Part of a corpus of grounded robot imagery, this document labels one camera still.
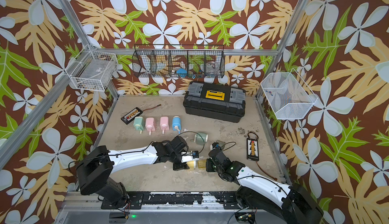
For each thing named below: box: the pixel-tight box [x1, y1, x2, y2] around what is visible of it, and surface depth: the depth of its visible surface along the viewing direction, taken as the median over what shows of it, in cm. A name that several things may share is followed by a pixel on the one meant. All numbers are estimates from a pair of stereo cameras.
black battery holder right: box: [246, 138, 260, 162], surface depth 92 cm
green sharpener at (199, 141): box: [190, 132, 209, 146], surface depth 91 cm
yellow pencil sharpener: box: [186, 160, 194, 171], surface depth 78 cm
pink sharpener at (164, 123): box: [160, 116, 170, 134], surface depth 99 cm
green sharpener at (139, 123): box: [133, 116, 145, 134], surface depth 98 cm
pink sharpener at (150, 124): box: [145, 117, 156, 136], surface depth 99 cm
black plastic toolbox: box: [182, 81, 247, 124], surface depth 98 cm
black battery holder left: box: [120, 106, 144, 125], surface depth 109 cm
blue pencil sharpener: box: [172, 115, 182, 134], surface depth 98 cm
